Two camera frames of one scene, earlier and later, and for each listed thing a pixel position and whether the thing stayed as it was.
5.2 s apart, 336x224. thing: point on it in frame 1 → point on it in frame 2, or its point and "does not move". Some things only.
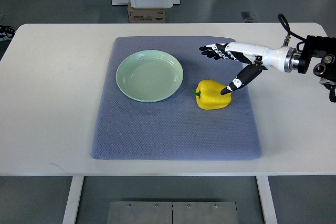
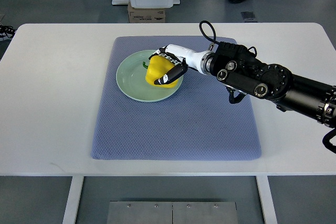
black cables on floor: (9, 31) does not move
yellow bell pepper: (209, 96) → (157, 66)
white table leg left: (70, 215) does not move
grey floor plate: (249, 17) does not move
